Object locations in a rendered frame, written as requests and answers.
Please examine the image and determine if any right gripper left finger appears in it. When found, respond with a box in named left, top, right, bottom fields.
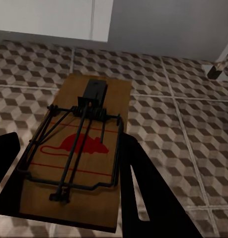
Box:
left=0, top=132, right=20, bottom=182

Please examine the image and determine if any mousetrap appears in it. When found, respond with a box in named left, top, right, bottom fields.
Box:
left=0, top=72, right=132, bottom=233

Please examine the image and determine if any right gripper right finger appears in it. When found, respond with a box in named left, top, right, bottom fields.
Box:
left=119, top=132, right=203, bottom=238

